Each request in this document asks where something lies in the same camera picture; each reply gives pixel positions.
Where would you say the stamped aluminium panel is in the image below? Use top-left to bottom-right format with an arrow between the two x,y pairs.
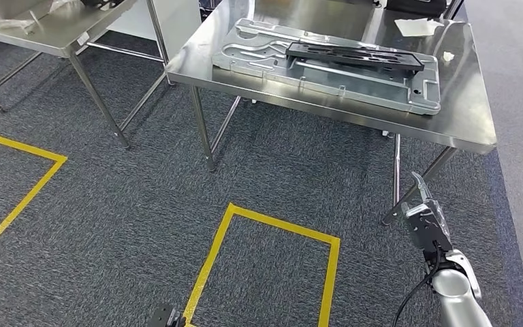
210,18 -> 443,116

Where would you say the black plastic licence plate frame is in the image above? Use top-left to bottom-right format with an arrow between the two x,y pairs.
285,41 -> 426,74
80,0 -> 125,9

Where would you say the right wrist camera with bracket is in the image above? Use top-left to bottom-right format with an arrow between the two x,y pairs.
400,203 -> 453,253

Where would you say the white cabinet block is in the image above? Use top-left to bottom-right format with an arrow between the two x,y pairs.
106,0 -> 203,58

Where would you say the stainless steel table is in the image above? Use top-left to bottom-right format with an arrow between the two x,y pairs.
165,0 -> 498,225
0,0 -> 172,151

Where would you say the black carry bag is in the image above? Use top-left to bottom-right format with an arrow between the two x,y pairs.
385,0 -> 447,16

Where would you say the white paper sheet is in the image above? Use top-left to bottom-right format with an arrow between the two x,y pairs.
394,17 -> 445,38

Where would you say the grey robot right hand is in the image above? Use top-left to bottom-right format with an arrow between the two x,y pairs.
410,171 -> 454,253

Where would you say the black camera cable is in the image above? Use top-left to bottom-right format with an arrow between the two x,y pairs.
392,241 -> 443,327

